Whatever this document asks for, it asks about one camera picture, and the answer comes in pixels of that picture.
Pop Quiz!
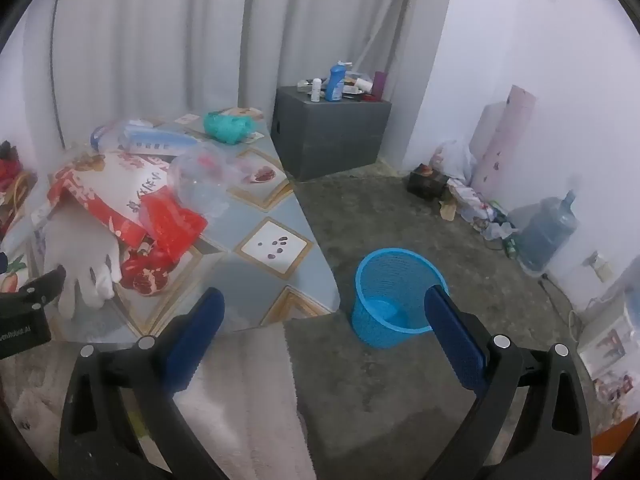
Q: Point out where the blue bottle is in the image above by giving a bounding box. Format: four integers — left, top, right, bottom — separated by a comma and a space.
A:
325, 61, 351, 102

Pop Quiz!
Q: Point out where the red and white snack bag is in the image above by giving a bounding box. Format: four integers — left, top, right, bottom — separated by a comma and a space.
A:
47, 152, 173, 248

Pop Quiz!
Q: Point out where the black wall cable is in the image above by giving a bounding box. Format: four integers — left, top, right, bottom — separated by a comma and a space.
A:
49, 0, 68, 150

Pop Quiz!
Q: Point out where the white plastic bag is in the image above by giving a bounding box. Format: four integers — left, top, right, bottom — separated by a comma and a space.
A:
431, 140, 476, 183

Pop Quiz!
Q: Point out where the white wall socket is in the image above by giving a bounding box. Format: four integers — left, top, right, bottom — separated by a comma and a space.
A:
585, 252, 613, 281

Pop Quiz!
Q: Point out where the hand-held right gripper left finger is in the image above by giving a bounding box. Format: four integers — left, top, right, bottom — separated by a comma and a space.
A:
59, 287, 231, 480

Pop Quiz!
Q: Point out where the green plastic bag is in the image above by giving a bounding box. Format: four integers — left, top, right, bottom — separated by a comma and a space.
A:
202, 111, 256, 146

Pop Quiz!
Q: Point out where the grey curtain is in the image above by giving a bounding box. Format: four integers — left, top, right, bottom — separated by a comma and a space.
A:
22, 0, 456, 148

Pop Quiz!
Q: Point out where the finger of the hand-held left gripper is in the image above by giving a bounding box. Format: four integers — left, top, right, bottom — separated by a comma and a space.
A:
20, 266, 67, 307

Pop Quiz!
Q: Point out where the white glove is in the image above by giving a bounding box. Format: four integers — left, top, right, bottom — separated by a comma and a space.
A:
42, 205, 123, 318

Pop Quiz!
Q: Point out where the blue plastic wastebasket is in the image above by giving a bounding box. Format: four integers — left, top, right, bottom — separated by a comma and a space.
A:
351, 248, 449, 348

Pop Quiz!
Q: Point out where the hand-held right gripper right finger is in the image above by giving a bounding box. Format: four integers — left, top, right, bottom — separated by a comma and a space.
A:
424, 285, 593, 480

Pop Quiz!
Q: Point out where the dark cardboard box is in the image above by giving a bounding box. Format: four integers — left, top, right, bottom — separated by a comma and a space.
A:
406, 164, 448, 201

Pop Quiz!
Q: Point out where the red and yellow packet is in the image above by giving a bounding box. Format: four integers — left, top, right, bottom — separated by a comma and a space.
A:
0, 142, 38, 231

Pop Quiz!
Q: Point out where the grey cabinet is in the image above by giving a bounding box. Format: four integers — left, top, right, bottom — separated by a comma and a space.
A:
271, 85, 392, 182

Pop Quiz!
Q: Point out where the pile of crumpled wrappers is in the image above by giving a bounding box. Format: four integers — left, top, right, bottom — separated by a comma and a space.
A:
447, 180, 521, 241

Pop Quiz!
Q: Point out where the fruit print tablecloth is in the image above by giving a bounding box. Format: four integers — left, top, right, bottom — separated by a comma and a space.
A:
0, 107, 341, 356

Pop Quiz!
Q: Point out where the black floor cable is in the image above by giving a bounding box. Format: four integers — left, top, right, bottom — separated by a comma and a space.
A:
537, 272, 576, 311

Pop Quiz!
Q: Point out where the large water jug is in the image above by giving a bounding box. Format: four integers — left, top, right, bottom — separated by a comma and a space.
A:
517, 190, 579, 271

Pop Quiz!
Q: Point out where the blue and white clear package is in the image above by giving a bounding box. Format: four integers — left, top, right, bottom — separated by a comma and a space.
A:
90, 119, 201, 156

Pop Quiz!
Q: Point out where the pink and white roll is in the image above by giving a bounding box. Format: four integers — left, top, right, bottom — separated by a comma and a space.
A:
472, 85, 537, 201

